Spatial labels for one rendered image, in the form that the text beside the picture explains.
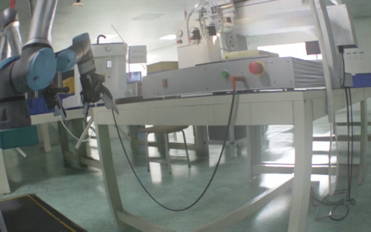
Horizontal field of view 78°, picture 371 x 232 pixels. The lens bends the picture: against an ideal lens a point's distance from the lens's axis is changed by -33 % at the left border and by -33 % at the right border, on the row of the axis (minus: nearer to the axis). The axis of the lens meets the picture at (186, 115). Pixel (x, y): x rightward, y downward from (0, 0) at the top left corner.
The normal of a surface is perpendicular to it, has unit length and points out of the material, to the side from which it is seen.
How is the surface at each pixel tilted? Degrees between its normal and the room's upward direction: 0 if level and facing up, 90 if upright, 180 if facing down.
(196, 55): 90
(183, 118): 90
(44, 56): 98
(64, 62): 114
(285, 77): 90
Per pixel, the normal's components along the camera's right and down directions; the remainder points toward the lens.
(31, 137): 0.76, -0.03
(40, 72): 0.95, 0.07
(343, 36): -0.72, 0.11
